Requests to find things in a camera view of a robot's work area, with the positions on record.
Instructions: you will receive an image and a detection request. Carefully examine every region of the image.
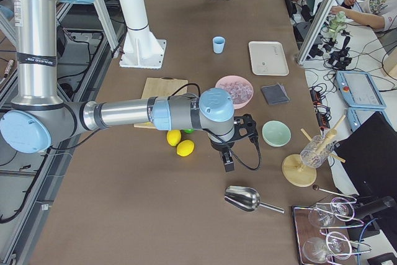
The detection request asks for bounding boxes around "green lime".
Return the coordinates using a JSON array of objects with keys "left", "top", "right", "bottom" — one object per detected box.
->
[{"left": 184, "top": 128, "right": 194, "bottom": 134}]

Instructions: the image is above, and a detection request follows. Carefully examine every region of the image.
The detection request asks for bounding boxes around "wine glass holder rack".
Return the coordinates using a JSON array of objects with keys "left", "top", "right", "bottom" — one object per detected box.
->
[{"left": 292, "top": 195, "right": 372, "bottom": 264}]

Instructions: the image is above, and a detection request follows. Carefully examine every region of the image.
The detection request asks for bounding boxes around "green ceramic bowl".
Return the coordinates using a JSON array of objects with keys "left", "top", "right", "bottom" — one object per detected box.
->
[{"left": 262, "top": 120, "right": 292, "bottom": 147}]

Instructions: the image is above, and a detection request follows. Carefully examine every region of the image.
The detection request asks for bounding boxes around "yellow lemon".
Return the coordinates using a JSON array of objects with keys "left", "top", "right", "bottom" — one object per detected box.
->
[
  {"left": 166, "top": 130, "right": 182, "bottom": 146},
  {"left": 176, "top": 140, "right": 195, "bottom": 157}
]

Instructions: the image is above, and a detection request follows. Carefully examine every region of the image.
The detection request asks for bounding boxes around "glass cup on stand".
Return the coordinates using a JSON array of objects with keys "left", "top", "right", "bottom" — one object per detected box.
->
[{"left": 300, "top": 135, "right": 334, "bottom": 169}]

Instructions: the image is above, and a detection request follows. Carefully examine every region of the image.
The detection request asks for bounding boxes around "cream rabbit tray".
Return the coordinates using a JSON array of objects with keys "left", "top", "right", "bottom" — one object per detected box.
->
[{"left": 248, "top": 41, "right": 289, "bottom": 76}]

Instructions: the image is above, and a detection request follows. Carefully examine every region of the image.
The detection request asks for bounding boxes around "pink bowl of ice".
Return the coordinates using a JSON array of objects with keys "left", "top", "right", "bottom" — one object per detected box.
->
[{"left": 215, "top": 75, "right": 254, "bottom": 110}]

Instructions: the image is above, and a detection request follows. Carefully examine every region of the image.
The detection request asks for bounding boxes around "grey folded cloth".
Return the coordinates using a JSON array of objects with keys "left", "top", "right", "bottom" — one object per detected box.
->
[{"left": 261, "top": 83, "right": 290, "bottom": 105}]

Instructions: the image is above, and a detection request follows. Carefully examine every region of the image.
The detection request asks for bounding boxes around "wooden cutting board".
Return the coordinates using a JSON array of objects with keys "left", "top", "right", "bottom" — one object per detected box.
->
[{"left": 133, "top": 77, "right": 188, "bottom": 129}]

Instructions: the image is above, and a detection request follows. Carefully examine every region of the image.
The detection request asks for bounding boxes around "steel ice scoop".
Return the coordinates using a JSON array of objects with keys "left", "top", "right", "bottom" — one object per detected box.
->
[{"left": 224, "top": 186, "right": 285, "bottom": 214}]

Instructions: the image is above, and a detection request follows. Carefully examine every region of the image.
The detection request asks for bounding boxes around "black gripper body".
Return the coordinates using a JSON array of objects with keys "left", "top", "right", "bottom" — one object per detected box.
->
[{"left": 210, "top": 114, "right": 258, "bottom": 152}]

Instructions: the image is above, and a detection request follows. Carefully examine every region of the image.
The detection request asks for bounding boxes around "blue plastic cup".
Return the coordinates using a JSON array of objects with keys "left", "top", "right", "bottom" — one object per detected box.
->
[{"left": 212, "top": 36, "right": 226, "bottom": 54}]

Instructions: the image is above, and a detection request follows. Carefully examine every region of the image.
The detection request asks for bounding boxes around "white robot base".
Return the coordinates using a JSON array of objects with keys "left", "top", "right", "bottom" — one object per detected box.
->
[{"left": 119, "top": 0, "right": 166, "bottom": 70}]

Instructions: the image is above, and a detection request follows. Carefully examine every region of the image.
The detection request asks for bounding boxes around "teach pendant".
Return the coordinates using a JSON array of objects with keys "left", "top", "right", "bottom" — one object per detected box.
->
[
  {"left": 346, "top": 107, "right": 391, "bottom": 132},
  {"left": 336, "top": 71, "right": 386, "bottom": 110}
]

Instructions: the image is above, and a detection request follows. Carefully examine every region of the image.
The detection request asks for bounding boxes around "wooden cup stand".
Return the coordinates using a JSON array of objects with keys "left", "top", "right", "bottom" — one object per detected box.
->
[{"left": 282, "top": 115, "right": 345, "bottom": 187}]

